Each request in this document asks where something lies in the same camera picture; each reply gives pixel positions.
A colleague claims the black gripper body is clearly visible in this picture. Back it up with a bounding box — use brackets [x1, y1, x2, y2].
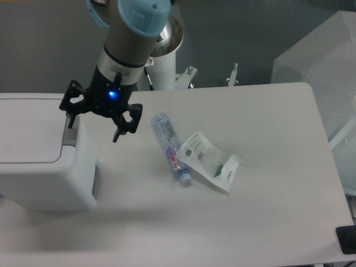
[86, 67, 136, 117]

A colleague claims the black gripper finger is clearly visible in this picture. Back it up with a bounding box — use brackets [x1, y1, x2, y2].
[112, 103, 143, 142]
[59, 80, 89, 128]

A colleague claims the white push-lid trash can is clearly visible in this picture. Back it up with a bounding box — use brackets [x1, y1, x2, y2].
[1, 93, 98, 212]

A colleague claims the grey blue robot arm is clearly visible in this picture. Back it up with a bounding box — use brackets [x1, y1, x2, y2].
[59, 1, 174, 142]

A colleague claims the clear plastic water bottle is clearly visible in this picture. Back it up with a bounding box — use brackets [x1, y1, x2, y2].
[151, 112, 191, 187]

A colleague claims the white plastic packaging bag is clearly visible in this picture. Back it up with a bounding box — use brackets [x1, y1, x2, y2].
[176, 131, 241, 192]

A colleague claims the translucent plastic covered box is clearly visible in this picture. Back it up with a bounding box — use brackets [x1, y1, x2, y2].
[271, 11, 355, 196]

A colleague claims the black device at table corner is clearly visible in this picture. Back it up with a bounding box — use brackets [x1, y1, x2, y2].
[335, 225, 355, 255]

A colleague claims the black cable on pedestal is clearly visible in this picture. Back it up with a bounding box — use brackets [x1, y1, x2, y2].
[143, 65, 155, 91]

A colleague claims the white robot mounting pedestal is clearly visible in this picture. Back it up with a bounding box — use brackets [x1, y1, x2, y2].
[137, 48, 198, 91]

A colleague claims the silver clamp screw handle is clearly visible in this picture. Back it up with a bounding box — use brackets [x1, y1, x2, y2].
[226, 62, 239, 87]

